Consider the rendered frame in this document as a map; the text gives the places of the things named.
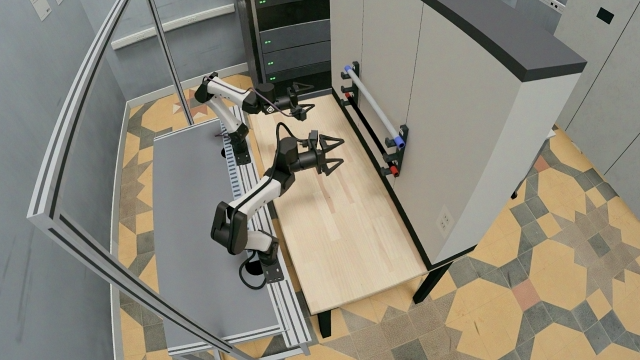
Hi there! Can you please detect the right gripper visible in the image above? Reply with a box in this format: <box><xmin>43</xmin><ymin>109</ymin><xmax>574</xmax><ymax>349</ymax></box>
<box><xmin>298</xmin><ymin>132</ymin><xmax>345</xmax><ymax>177</ymax></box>

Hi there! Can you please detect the grey metal bar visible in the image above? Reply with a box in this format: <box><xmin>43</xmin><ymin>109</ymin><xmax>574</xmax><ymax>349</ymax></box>
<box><xmin>344</xmin><ymin>65</ymin><xmax>405</xmax><ymax>148</ymax></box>

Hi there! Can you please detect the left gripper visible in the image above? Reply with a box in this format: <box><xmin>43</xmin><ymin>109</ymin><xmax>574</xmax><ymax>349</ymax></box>
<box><xmin>275</xmin><ymin>82</ymin><xmax>315</xmax><ymax>121</ymax></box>

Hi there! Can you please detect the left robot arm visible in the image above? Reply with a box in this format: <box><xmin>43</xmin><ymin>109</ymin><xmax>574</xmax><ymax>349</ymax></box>
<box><xmin>194</xmin><ymin>71</ymin><xmax>280</xmax><ymax>166</ymax></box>

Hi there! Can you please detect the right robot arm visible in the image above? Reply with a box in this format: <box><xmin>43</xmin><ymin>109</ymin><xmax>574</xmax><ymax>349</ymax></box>
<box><xmin>210</xmin><ymin>136</ymin><xmax>301</xmax><ymax>284</ymax></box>

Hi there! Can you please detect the black bar with red end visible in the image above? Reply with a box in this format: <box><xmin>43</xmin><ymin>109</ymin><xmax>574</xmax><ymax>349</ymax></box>
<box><xmin>345</xmin><ymin>93</ymin><xmax>399</xmax><ymax>176</ymax></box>

